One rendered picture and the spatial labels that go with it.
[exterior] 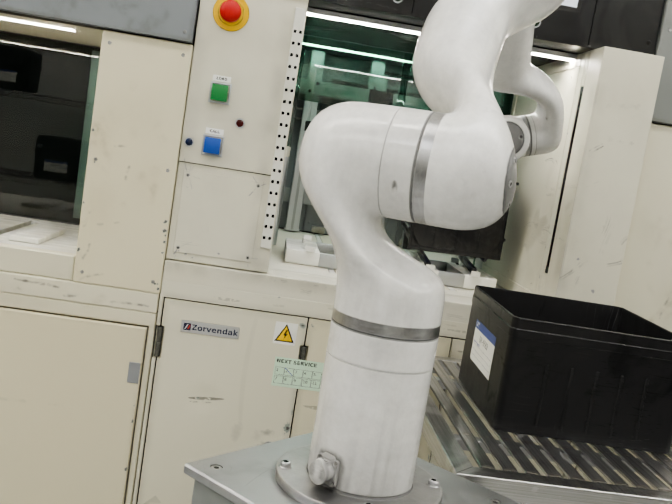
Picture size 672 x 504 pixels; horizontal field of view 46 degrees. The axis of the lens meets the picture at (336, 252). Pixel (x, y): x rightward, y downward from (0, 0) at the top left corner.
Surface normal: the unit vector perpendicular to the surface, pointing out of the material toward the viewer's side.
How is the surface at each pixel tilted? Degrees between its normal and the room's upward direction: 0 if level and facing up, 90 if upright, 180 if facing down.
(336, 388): 90
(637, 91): 90
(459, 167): 86
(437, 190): 109
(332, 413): 90
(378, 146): 78
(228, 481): 0
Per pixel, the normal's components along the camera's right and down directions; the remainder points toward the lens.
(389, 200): -0.34, 0.72
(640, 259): 0.07, 0.14
